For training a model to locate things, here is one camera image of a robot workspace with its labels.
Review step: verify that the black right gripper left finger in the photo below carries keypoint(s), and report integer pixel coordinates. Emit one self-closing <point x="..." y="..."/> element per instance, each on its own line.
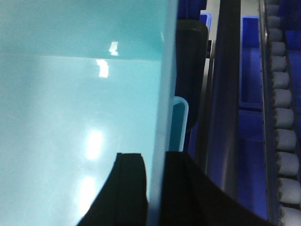
<point x="122" y="200"/>

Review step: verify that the white roller track right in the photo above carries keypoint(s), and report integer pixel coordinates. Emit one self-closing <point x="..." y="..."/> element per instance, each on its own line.
<point x="281" y="136"/>

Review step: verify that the light teal plastic bin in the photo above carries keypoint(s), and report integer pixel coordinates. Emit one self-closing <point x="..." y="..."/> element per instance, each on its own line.
<point x="80" y="82"/>

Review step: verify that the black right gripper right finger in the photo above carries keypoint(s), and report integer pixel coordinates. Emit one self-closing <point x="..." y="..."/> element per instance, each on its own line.
<point x="190" y="198"/>

